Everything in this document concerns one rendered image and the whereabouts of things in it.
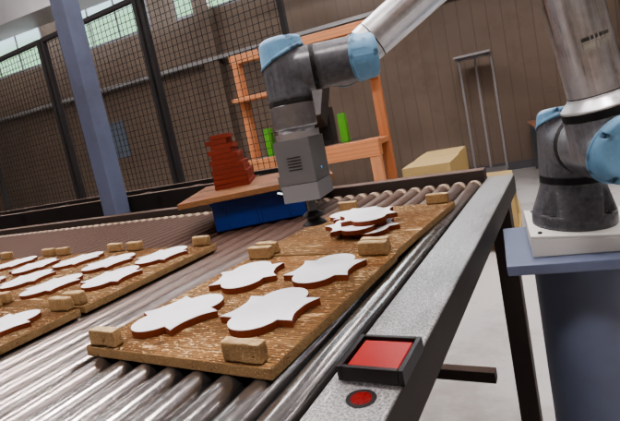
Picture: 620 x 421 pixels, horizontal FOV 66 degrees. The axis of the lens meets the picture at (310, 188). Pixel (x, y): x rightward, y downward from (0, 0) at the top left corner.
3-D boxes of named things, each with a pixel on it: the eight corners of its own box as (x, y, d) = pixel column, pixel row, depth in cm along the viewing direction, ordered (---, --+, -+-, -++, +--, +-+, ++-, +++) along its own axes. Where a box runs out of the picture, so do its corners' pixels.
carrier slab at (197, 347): (398, 260, 88) (397, 252, 88) (272, 381, 53) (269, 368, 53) (251, 264, 106) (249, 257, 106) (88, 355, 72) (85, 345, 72)
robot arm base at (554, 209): (603, 208, 100) (602, 162, 98) (632, 228, 85) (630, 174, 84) (526, 213, 104) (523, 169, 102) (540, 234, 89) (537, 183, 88)
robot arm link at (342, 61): (370, 35, 85) (309, 48, 85) (375, 25, 73) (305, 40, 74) (377, 79, 86) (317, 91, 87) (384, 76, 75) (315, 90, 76)
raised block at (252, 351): (270, 359, 55) (266, 337, 55) (261, 367, 54) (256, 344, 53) (232, 354, 58) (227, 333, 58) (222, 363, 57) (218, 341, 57)
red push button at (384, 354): (415, 353, 54) (413, 341, 54) (399, 381, 49) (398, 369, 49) (367, 350, 57) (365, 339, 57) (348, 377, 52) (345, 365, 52)
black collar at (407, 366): (423, 349, 55) (422, 336, 54) (405, 387, 48) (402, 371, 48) (363, 346, 58) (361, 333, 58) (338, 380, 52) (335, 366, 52)
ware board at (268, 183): (324, 167, 199) (323, 162, 198) (334, 178, 149) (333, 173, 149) (207, 190, 198) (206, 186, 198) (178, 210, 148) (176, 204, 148)
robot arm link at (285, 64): (304, 28, 74) (251, 40, 75) (316, 98, 76) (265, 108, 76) (306, 37, 82) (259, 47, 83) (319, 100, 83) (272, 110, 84)
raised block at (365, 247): (390, 252, 88) (388, 238, 88) (387, 256, 86) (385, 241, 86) (362, 253, 91) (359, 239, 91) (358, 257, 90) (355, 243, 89)
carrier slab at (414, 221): (456, 207, 122) (455, 200, 122) (395, 259, 88) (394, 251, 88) (339, 215, 142) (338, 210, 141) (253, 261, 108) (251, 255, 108)
